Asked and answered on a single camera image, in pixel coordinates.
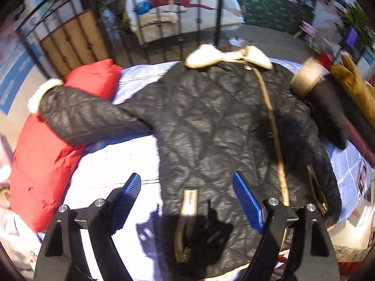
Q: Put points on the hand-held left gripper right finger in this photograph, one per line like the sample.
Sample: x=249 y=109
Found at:
x=249 y=203

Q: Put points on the black iron railing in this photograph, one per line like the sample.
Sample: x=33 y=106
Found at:
x=219 y=5

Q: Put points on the black quilted jacket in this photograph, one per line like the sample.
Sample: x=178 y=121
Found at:
x=211 y=117

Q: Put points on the mustard yellow cloth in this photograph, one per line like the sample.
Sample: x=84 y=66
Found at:
x=354 y=85

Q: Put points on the pink basin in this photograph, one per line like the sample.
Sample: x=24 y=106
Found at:
x=309 y=27

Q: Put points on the purple cloth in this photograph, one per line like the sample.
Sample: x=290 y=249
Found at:
x=352 y=36

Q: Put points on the white swing sofa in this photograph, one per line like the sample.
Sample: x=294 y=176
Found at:
x=164 y=17

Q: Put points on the green patterned counter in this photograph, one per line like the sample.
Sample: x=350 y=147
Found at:
x=272 y=8

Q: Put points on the red down jacket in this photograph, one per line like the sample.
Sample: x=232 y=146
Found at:
x=38 y=158

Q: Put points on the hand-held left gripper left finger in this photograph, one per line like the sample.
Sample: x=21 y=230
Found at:
x=129 y=199

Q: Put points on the green potted plant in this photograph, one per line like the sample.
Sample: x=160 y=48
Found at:
x=359 y=14

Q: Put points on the light blue checked blanket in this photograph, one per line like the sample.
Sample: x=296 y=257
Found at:
x=117 y=164

